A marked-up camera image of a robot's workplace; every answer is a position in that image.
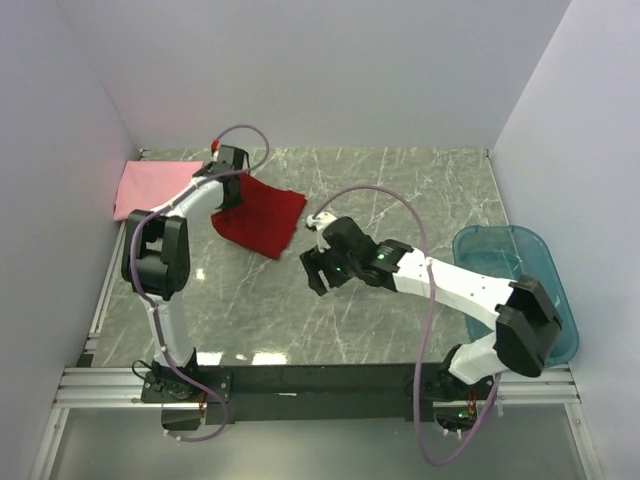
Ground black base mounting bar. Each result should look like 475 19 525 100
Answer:
139 363 501 426

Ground teal transparent plastic bin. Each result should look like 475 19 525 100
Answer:
452 225 579 367

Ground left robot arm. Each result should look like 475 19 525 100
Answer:
121 142 249 401

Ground folded pink t shirt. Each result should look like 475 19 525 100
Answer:
113 161 203 222

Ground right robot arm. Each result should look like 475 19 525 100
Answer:
300 212 562 401

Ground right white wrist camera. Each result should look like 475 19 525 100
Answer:
305 211 337 252

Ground red t shirt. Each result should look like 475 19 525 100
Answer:
211 174 307 260

